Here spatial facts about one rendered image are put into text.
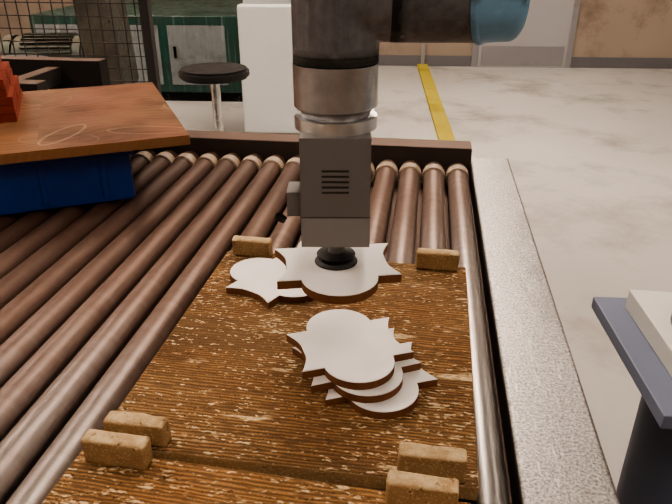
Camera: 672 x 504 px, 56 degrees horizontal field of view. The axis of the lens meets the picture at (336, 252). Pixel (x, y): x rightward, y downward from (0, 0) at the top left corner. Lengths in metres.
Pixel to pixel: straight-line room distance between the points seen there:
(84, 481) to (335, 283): 0.28
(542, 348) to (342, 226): 0.33
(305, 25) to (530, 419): 0.44
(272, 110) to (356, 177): 4.21
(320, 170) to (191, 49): 5.52
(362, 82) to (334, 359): 0.28
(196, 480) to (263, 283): 0.33
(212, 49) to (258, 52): 1.36
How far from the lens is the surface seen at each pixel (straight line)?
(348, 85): 0.55
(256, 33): 4.69
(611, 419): 2.24
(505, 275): 0.96
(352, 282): 0.60
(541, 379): 0.76
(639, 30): 8.38
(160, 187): 1.31
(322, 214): 0.58
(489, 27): 0.56
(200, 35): 6.02
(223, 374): 0.70
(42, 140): 1.23
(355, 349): 0.68
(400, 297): 0.83
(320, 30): 0.54
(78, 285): 0.96
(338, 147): 0.55
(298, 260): 0.64
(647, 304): 0.98
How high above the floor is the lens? 1.35
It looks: 26 degrees down
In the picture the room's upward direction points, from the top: straight up
